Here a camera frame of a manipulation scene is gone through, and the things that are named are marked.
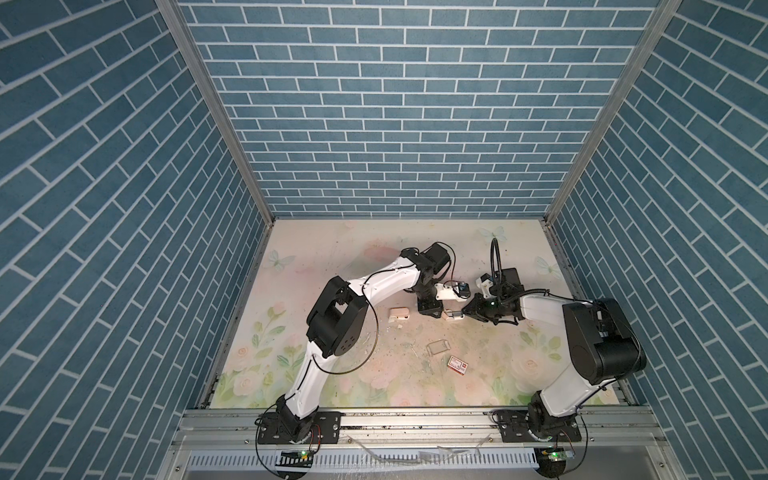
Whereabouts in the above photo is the red staple box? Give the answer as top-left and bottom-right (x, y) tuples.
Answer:
(447, 355), (468, 375)

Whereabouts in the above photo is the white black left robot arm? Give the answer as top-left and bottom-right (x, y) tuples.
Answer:
(276, 242), (453, 437)

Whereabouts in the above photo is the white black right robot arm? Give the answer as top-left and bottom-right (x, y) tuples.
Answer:
(462, 268), (647, 440)

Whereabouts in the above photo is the empty clear staple tray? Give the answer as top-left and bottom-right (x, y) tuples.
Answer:
(426, 339), (451, 356)

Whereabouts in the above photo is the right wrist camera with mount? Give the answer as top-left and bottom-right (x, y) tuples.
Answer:
(475, 274), (494, 299)

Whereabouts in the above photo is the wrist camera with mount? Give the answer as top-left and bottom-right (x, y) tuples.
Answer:
(435, 280), (472, 302)
(475, 274), (494, 299)

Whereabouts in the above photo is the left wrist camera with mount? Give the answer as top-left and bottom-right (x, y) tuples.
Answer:
(435, 280), (472, 302)

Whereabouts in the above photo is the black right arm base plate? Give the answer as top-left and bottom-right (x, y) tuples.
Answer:
(488, 409), (582, 443)

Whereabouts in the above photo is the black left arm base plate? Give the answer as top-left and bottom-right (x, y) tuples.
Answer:
(254, 411), (342, 446)

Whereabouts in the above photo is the aluminium front rail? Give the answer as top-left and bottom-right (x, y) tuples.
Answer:
(159, 406), (683, 479)

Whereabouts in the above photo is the aluminium corner post left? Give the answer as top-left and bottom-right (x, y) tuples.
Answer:
(156, 0), (275, 229)

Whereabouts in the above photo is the aluminium corner post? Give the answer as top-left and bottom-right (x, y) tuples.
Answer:
(542, 0), (682, 229)
(156, 0), (275, 229)

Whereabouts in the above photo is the aluminium corner post right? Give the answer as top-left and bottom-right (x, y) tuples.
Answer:
(542, 0), (682, 229)

